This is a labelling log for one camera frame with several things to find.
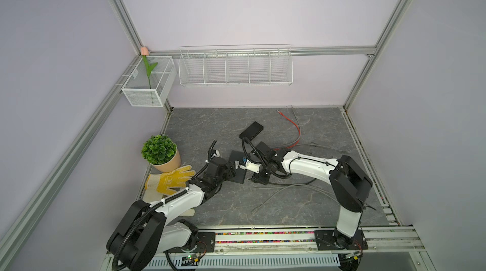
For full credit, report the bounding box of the small ribbed black switch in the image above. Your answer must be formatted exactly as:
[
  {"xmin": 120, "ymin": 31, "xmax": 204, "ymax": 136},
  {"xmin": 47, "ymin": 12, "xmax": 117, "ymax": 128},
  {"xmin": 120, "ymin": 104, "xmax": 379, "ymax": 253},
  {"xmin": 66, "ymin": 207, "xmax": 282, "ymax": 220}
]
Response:
[{"xmin": 239, "ymin": 121, "xmax": 264, "ymax": 141}]

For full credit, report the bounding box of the red ethernet cable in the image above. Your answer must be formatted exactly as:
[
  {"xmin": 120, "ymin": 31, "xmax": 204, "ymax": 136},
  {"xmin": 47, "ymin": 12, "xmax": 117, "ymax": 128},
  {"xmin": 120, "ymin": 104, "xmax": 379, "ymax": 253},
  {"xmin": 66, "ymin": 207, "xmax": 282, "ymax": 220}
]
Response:
[{"xmin": 274, "ymin": 110, "xmax": 301, "ymax": 152}]

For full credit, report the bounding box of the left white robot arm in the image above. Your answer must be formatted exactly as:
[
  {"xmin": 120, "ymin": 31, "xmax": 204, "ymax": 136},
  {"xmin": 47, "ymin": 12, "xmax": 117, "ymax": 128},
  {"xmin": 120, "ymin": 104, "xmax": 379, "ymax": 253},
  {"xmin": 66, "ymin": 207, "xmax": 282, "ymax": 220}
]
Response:
[{"xmin": 106, "ymin": 157, "xmax": 237, "ymax": 270}]

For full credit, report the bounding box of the white wire long basket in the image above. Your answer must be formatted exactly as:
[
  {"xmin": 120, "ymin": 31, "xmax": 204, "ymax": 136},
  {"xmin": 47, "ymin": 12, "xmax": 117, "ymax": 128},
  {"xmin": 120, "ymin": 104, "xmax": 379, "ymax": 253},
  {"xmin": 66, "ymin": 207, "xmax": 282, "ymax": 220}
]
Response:
[{"xmin": 178, "ymin": 45, "xmax": 294, "ymax": 86}]

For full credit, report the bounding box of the grey ethernet cable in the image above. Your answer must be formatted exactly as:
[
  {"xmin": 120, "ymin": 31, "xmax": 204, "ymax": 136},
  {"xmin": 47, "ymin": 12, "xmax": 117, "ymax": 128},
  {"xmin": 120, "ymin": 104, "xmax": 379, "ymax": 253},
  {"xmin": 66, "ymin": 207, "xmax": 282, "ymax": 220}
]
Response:
[
  {"xmin": 276, "ymin": 105, "xmax": 350, "ymax": 154},
  {"xmin": 250, "ymin": 182, "xmax": 342, "ymax": 213}
]

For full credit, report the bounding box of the yellow white work glove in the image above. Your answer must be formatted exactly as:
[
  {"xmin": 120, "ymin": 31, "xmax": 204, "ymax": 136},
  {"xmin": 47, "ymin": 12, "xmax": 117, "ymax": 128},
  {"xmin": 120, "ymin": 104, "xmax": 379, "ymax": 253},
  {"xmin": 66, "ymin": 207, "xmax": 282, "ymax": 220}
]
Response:
[{"xmin": 142, "ymin": 165, "xmax": 196, "ymax": 203}]

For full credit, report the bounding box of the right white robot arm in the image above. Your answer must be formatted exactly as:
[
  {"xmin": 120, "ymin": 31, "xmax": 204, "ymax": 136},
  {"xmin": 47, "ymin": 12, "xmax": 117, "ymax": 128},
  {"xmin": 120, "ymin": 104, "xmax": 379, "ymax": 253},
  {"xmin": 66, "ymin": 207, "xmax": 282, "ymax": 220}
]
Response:
[{"xmin": 244, "ymin": 142, "xmax": 373, "ymax": 250}]

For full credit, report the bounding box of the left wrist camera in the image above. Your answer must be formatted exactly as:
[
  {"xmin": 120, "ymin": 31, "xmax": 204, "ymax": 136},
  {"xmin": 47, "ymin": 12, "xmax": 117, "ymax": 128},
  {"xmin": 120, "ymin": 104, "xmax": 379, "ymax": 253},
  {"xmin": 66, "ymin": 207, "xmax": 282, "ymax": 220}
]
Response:
[{"xmin": 208, "ymin": 149, "xmax": 221, "ymax": 159}]

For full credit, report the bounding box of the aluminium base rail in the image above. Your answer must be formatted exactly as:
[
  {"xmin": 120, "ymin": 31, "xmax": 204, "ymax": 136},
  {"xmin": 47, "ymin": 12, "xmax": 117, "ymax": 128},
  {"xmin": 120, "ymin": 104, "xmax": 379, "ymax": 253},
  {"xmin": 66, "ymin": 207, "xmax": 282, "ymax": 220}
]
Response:
[{"xmin": 128, "ymin": 224, "xmax": 436, "ymax": 270}]

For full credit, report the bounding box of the pink artificial tulip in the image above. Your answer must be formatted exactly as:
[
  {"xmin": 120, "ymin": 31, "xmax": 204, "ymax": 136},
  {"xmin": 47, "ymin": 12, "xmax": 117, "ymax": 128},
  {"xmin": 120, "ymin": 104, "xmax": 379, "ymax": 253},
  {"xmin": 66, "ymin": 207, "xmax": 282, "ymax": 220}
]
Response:
[{"xmin": 140, "ymin": 47, "xmax": 158, "ymax": 90}]

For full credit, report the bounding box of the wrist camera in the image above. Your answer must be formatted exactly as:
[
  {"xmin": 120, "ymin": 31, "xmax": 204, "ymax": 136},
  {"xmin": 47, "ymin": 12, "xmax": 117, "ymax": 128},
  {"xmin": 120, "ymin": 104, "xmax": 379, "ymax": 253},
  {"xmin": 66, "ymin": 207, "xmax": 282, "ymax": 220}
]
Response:
[
  {"xmin": 234, "ymin": 160, "xmax": 261, "ymax": 174},
  {"xmin": 208, "ymin": 149, "xmax": 221, "ymax": 159}
]

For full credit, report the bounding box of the white mesh square basket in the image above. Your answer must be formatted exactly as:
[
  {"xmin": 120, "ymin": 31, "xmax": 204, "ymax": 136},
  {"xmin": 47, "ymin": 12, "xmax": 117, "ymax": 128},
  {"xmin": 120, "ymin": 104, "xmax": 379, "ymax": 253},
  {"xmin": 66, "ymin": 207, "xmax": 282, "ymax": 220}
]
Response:
[{"xmin": 121, "ymin": 56, "xmax": 177, "ymax": 107}]

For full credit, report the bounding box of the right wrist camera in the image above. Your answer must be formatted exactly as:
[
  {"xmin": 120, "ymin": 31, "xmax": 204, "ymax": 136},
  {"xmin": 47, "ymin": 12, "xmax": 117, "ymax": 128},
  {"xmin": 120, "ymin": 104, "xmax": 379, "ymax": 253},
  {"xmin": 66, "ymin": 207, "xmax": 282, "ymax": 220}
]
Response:
[{"xmin": 234, "ymin": 160, "xmax": 261, "ymax": 174}]

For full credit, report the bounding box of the green artificial plant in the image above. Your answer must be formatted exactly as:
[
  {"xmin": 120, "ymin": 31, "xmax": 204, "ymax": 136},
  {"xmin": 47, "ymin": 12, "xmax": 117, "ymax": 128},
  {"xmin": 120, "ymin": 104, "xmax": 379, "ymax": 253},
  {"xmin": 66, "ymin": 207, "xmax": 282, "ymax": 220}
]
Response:
[{"xmin": 141, "ymin": 134, "xmax": 177, "ymax": 165}]

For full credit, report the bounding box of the black cable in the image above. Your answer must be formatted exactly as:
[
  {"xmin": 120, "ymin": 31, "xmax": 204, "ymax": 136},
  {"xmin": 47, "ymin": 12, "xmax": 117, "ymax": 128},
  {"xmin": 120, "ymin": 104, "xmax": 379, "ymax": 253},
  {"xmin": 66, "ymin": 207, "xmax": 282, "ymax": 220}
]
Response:
[{"xmin": 265, "ymin": 177, "xmax": 318, "ymax": 187}]

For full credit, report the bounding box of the beige plant pot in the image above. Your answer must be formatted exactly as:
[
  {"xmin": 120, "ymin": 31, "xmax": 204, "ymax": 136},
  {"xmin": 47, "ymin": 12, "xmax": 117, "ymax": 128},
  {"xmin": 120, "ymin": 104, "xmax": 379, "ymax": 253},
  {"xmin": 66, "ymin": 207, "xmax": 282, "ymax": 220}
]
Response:
[{"xmin": 152, "ymin": 150, "xmax": 182, "ymax": 173}]

